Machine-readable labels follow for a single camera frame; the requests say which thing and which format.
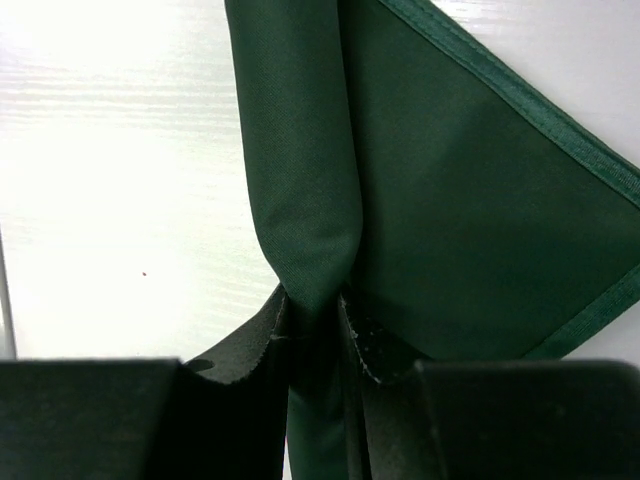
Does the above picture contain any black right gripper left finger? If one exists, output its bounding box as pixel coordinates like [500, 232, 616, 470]
[1, 288, 290, 479]

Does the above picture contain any green cloth napkin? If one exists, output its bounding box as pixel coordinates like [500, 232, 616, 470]
[226, 1, 639, 479]

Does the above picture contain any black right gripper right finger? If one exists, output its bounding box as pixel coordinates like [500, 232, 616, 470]
[337, 292, 639, 480]

